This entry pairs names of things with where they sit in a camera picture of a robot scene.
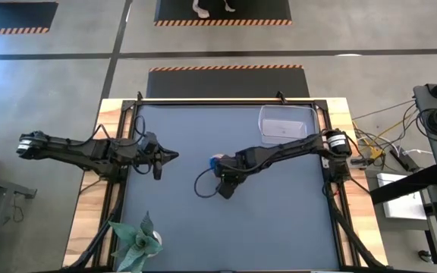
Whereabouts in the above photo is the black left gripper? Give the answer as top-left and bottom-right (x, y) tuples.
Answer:
(134, 132), (180, 168)

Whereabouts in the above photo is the clear plastic basket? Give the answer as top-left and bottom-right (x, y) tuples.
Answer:
(257, 104), (320, 146)

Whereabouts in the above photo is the black striped-edge floor mat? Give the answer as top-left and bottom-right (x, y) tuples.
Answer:
(145, 64), (311, 99)
(153, 0), (294, 27)
(0, 2), (59, 36)

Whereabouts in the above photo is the artificial green plant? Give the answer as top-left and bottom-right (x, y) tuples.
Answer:
(108, 211), (165, 273)

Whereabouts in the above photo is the person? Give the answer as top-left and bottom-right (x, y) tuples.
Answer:
(191, 0), (237, 19)

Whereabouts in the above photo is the black power strip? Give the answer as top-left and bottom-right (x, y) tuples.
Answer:
(388, 146), (413, 172)

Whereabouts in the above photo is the white box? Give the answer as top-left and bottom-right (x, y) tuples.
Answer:
(376, 172), (427, 221)

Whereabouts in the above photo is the black metal bar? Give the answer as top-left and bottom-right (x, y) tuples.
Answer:
(369, 164), (437, 206)

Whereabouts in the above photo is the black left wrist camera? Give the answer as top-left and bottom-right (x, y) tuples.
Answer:
(152, 161), (164, 181)

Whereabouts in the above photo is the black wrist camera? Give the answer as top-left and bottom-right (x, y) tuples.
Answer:
(218, 181), (239, 200)
(152, 161), (164, 181)

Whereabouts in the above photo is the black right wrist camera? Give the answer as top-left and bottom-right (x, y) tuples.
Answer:
(218, 181), (239, 200)

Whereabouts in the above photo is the black left camera cable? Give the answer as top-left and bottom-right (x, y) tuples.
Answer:
(130, 115), (155, 176)

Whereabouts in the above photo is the black camera cable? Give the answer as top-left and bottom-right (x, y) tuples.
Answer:
(193, 166), (225, 199)
(130, 115), (155, 176)

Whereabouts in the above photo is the black right camera cable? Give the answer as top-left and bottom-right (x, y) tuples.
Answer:
(193, 166), (225, 199)

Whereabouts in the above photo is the black metal table frame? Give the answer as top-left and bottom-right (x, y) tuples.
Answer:
(64, 90), (388, 273)

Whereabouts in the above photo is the yellow cable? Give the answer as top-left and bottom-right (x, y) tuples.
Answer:
(352, 109), (419, 160)

